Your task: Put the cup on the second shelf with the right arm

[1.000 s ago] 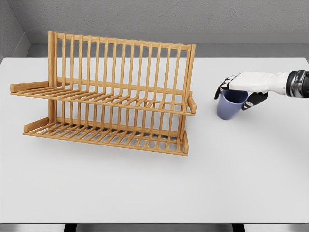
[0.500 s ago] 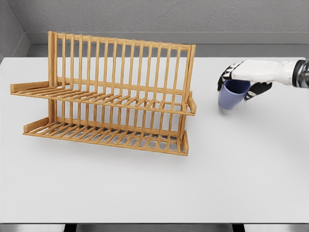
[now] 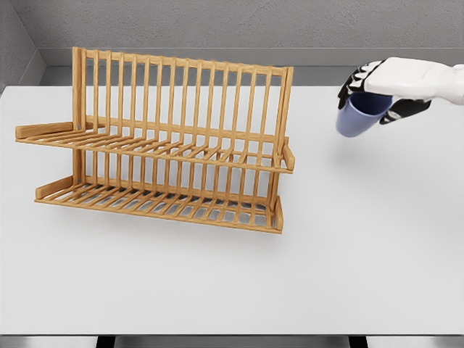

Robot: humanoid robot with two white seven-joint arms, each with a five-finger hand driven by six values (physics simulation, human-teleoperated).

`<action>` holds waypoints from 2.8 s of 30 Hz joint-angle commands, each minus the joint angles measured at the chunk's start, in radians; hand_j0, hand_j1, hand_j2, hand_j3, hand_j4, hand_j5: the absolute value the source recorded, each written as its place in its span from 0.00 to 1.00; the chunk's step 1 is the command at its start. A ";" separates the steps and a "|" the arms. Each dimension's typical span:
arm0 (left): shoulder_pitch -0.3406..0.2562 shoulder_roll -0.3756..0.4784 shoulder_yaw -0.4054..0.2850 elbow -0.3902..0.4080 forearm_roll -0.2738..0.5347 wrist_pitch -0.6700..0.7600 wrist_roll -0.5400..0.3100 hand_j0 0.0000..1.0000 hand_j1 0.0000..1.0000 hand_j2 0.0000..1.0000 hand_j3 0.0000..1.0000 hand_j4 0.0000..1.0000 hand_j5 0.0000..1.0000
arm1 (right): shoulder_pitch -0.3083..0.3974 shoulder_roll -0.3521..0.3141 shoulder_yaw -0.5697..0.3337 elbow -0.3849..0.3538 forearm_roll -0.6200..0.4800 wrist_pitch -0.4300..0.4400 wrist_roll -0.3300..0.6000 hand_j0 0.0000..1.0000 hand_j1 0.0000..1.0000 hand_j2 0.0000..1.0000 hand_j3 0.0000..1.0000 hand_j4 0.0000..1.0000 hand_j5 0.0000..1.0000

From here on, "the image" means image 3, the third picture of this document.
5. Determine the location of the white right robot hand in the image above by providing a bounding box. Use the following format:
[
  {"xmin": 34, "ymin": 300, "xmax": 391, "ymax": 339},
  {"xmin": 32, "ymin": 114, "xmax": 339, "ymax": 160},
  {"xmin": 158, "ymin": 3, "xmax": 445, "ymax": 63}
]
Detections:
[{"xmin": 337, "ymin": 57, "xmax": 455, "ymax": 126}]

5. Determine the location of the wooden two-tier dish rack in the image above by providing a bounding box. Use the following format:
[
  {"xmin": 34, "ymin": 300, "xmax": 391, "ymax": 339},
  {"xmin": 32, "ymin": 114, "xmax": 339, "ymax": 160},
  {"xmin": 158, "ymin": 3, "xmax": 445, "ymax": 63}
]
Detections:
[{"xmin": 14, "ymin": 46, "xmax": 296, "ymax": 235}]

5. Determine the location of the blue cup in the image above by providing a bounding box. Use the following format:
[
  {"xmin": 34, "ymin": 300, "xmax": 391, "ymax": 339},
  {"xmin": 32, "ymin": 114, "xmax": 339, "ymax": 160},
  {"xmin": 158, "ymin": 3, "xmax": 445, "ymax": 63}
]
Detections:
[{"xmin": 335, "ymin": 92, "xmax": 394, "ymax": 138}]

